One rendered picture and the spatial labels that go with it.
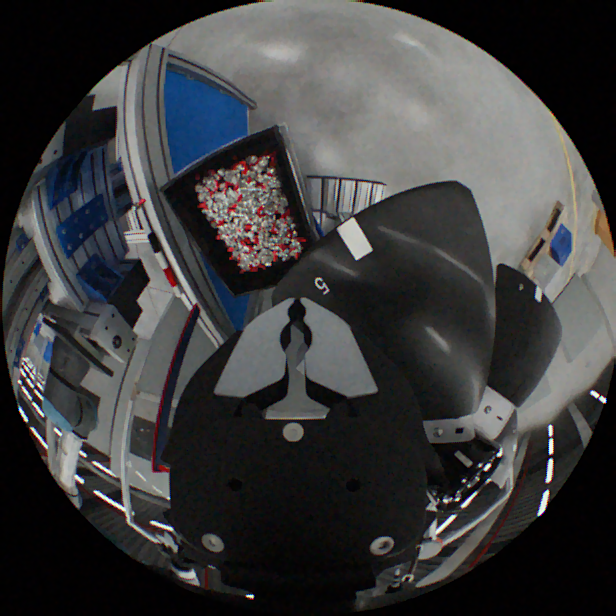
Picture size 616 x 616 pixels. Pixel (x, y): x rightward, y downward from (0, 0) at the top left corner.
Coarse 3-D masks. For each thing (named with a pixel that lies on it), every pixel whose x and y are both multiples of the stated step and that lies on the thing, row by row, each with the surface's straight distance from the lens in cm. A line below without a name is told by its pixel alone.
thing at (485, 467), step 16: (448, 448) 29; (464, 448) 29; (480, 448) 29; (496, 448) 30; (432, 464) 29; (448, 464) 28; (464, 464) 28; (480, 464) 28; (496, 464) 35; (432, 480) 29; (448, 480) 28; (464, 480) 27; (480, 480) 35; (432, 496) 30; (448, 496) 28; (464, 496) 35
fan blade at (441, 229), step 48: (432, 192) 17; (336, 240) 16; (384, 240) 15; (432, 240) 15; (480, 240) 17; (288, 288) 18; (336, 288) 16; (384, 288) 15; (432, 288) 15; (480, 288) 17; (384, 336) 17; (432, 336) 16; (480, 336) 18; (432, 384) 19; (480, 384) 21
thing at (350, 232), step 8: (344, 224) 16; (352, 224) 16; (344, 232) 16; (352, 232) 15; (360, 232) 15; (344, 240) 16; (352, 240) 15; (360, 240) 15; (352, 248) 15; (360, 248) 15; (368, 248) 15; (360, 256) 15
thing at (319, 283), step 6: (318, 270) 16; (312, 276) 17; (318, 276) 16; (324, 276) 16; (312, 282) 17; (318, 282) 17; (324, 282) 16; (330, 282) 16; (312, 288) 17; (318, 288) 17; (324, 288) 16; (330, 288) 16; (318, 294) 17; (324, 294) 17; (330, 294) 16; (324, 300) 17
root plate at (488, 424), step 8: (488, 392) 35; (488, 400) 35; (496, 400) 36; (504, 400) 36; (480, 408) 35; (496, 408) 36; (504, 408) 36; (512, 408) 37; (472, 416) 34; (480, 416) 35; (488, 416) 35; (496, 416) 36; (504, 416) 36; (480, 424) 35; (488, 424) 35; (496, 424) 36; (504, 424) 36; (488, 432) 35; (496, 432) 36
